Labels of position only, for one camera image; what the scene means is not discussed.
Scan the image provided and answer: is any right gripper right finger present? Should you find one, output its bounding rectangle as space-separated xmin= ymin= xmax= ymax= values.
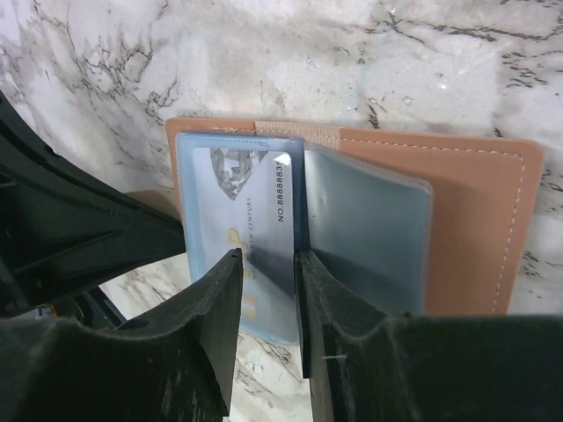
xmin=295 ymin=251 xmax=562 ymax=421

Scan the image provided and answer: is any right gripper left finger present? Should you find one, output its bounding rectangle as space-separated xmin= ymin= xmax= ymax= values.
xmin=1 ymin=249 xmax=243 ymax=421

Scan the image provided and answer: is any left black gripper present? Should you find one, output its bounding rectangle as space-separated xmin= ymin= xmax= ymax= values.
xmin=1 ymin=97 xmax=186 ymax=317

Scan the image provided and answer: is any tan leather card holder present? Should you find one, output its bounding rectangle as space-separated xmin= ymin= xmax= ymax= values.
xmin=127 ymin=116 xmax=545 ymax=344

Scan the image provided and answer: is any silver credit card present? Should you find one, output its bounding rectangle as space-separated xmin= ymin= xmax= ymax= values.
xmin=185 ymin=147 xmax=297 ymax=343

